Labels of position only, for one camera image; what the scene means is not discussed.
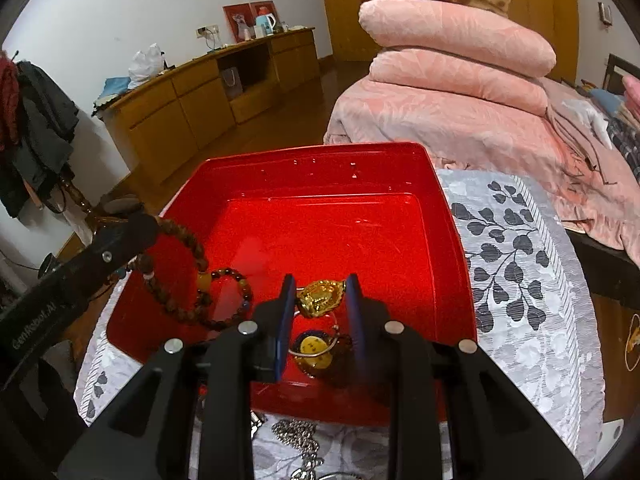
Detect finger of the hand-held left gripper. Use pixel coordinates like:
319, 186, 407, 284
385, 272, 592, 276
65, 212, 162, 306

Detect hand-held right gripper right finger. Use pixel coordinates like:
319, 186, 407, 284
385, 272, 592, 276
345, 273, 585, 480

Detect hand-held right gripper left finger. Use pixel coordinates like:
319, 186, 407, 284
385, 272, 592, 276
56, 273, 297, 480

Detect yellow round pendant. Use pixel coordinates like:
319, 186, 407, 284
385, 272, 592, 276
292, 331, 334, 371

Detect gold pendant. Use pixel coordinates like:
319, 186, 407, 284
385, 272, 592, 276
298, 280, 347, 319

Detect dark glossy bead bracelet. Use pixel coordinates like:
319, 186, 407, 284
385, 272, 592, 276
197, 268, 255, 332

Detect brown wooden bead bracelet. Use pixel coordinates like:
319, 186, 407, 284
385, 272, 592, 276
141, 216, 212, 329

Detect red tin box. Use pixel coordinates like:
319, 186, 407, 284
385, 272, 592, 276
106, 142, 478, 428

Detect wooden coat rack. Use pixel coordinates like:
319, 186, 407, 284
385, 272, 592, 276
59, 164, 147, 242

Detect black jacket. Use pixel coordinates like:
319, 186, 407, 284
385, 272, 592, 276
0, 150, 37, 219

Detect wooden sideboard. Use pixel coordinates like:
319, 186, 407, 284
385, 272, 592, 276
92, 27, 321, 187

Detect grey jacket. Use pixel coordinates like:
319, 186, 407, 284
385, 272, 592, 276
14, 61, 81, 187

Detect blue cloth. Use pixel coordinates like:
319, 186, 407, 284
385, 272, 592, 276
92, 75, 134, 109

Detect white plastic bag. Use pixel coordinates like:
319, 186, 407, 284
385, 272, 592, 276
128, 42, 166, 90

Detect white paper bag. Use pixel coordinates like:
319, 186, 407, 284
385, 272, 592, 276
222, 67, 245, 101

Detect red garment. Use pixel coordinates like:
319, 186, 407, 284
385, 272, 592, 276
0, 52, 24, 154

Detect pink bedspread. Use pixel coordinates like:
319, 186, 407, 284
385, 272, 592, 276
323, 77, 640, 252

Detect light blue kettle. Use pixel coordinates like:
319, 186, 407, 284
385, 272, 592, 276
254, 7, 279, 36

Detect pink quilt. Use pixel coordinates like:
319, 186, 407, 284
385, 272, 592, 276
369, 49, 550, 116
358, 0, 558, 80

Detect wooden wardrobe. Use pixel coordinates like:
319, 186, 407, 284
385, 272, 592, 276
317, 0, 582, 84

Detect white cloth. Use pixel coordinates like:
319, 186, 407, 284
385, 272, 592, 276
565, 97, 614, 149

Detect plaid folded clothes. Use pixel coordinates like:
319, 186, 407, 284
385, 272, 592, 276
607, 119, 640, 182

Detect pink folded blanket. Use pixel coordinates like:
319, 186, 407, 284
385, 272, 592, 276
621, 75, 640, 112

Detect dark headboard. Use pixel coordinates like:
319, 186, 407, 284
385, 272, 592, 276
602, 53, 640, 94

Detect silver chain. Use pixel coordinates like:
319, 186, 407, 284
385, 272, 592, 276
271, 418, 322, 480

